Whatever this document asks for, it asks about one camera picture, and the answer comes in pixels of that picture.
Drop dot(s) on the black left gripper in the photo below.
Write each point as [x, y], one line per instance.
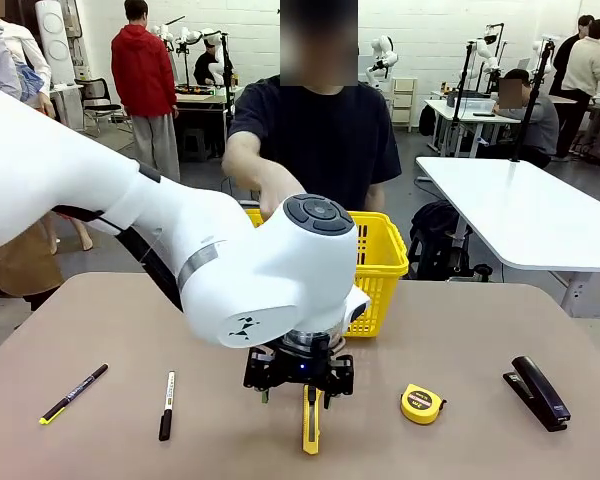
[300, 367]

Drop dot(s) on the yellow utility knife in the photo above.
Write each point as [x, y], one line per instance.
[310, 430]

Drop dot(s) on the yellow tape measure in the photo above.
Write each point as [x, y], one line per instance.
[420, 404]

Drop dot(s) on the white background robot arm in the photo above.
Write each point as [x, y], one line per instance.
[382, 57]
[490, 55]
[210, 50]

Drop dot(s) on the person's left forearm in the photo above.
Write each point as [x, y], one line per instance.
[375, 197]

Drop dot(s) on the person's right forearm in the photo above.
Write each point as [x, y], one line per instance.
[247, 160]

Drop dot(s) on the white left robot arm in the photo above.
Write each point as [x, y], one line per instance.
[80, 190]

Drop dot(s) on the yellow plastic shopping basket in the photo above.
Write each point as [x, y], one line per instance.
[380, 260]

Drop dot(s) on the person in navy t-shirt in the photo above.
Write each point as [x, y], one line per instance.
[325, 140]

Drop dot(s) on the person in red hoodie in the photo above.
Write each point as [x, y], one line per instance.
[142, 75]

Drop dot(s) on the seated person grey sweater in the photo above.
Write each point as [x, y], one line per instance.
[535, 120]

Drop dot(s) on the standing person black clothes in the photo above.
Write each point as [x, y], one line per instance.
[570, 55]

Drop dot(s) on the standing person cream sweater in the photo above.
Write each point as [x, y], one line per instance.
[592, 70]

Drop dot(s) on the person's right hand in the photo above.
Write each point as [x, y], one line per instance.
[277, 192]

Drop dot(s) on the white marker black cap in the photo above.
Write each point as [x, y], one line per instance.
[168, 405]

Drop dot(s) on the black backpack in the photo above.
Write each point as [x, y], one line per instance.
[435, 240]

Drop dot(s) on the black highlighter yellow tip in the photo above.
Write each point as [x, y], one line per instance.
[72, 395]

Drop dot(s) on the black stapler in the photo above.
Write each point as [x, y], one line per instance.
[540, 395]

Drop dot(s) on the dark small stool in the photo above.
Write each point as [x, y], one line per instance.
[195, 142]

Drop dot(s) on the white table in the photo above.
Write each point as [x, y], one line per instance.
[530, 215]

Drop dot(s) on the background work table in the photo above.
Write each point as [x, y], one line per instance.
[200, 97]

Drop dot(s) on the white drawer cabinet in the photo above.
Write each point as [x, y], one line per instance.
[404, 100]

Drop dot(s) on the white background desk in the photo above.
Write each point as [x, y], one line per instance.
[460, 112]

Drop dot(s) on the black tripod pole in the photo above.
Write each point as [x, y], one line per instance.
[532, 100]
[462, 95]

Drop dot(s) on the black office chair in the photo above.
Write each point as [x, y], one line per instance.
[97, 102]

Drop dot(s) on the white tower air conditioner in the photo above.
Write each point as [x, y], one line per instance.
[55, 45]

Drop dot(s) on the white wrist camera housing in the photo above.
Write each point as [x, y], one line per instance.
[359, 307]

